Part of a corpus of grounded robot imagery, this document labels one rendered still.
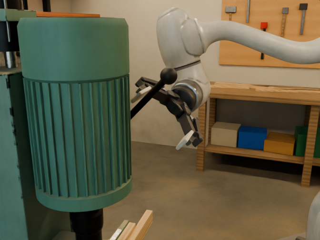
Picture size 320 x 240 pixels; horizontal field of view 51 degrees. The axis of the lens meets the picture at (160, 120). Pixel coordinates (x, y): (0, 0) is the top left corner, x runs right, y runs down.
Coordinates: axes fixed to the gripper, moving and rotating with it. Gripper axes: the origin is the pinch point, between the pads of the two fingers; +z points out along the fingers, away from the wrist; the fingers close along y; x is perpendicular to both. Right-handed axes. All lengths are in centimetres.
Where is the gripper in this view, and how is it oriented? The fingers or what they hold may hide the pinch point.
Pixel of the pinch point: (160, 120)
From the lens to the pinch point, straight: 70.8
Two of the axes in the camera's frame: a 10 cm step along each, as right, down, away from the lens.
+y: -6.9, -7.2, 0.1
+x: 6.6, -6.4, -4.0
